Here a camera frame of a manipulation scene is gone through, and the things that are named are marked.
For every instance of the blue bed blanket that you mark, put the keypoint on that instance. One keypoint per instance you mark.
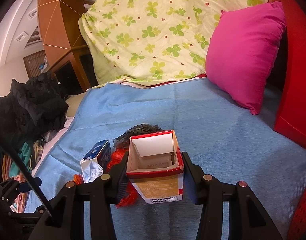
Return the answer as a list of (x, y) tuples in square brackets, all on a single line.
[(220, 136)]

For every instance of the clover print quilt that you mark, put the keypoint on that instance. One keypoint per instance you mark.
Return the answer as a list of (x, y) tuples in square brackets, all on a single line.
[(149, 42)]

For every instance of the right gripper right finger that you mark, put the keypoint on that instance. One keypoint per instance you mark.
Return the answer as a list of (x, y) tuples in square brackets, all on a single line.
[(248, 219)]

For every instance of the teal garment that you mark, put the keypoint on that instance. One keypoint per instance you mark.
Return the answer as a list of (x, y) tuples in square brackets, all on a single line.
[(25, 155)]

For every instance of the blue and white carton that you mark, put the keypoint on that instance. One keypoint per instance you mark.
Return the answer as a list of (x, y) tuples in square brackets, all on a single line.
[(95, 162)]

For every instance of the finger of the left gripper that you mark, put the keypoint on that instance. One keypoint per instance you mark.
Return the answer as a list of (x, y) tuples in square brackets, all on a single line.
[(11, 188)]

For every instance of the red plastic mesh basket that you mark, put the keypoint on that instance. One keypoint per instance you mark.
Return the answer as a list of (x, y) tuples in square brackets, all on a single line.
[(297, 228)]

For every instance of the red Nilrich paper bag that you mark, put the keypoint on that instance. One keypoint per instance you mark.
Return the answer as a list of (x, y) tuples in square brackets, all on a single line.
[(291, 115)]

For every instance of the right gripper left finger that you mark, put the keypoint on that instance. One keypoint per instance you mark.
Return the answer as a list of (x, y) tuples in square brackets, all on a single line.
[(67, 220)]

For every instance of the red and white carton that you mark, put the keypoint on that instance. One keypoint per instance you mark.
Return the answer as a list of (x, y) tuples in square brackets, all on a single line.
[(155, 167)]

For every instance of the brown wooden pillar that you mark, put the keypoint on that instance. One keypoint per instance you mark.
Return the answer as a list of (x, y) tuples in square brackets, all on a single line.
[(68, 55)]

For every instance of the red ribbon bow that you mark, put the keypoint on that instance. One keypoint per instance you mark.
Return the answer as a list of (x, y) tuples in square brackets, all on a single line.
[(114, 182)]

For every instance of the black plastic bag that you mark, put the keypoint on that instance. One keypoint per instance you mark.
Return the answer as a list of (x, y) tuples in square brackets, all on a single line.
[(122, 141)]

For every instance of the magenta pillow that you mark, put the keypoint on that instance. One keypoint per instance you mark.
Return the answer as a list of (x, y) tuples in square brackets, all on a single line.
[(243, 50)]

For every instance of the black clothes pile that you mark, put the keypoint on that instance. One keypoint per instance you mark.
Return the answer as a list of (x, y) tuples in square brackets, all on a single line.
[(31, 109)]

